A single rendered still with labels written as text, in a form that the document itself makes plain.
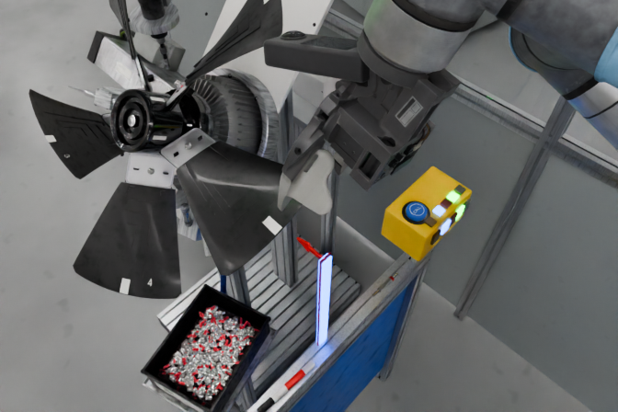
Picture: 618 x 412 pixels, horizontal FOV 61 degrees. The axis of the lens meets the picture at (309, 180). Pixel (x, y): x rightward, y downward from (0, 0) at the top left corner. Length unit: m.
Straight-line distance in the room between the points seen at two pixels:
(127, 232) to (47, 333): 1.23
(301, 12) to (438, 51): 0.77
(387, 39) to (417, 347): 1.76
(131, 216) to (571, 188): 1.03
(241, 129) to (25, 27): 2.81
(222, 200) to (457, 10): 0.62
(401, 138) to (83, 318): 1.93
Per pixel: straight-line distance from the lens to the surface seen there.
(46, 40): 3.61
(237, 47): 0.89
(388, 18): 0.40
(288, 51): 0.48
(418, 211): 1.03
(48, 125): 1.31
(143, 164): 1.08
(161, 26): 0.80
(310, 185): 0.50
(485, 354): 2.14
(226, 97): 1.10
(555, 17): 0.37
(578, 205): 1.47
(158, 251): 1.11
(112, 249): 1.13
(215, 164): 0.96
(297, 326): 2.01
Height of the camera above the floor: 1.90
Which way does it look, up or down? 51 degrees down
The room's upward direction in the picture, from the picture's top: straight up
